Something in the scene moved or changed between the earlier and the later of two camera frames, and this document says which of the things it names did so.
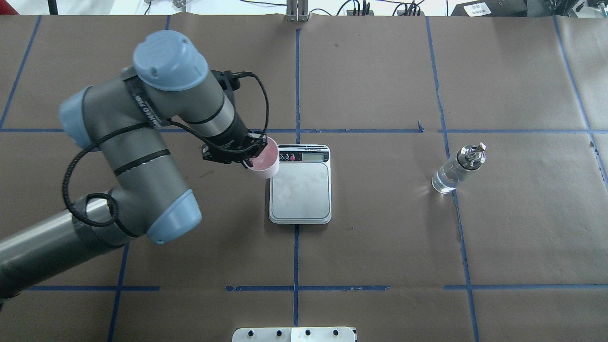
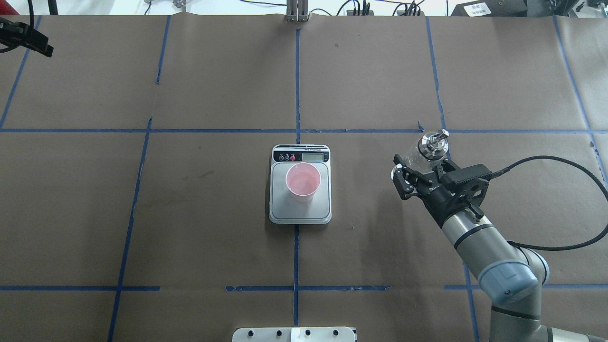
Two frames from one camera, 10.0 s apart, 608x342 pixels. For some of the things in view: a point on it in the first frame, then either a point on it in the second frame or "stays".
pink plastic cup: (266, 164) to (302, 180)
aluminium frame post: (297, 11) stays
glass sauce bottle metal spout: (450, 175) to (433, 146)
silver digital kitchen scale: (300, 193) stays
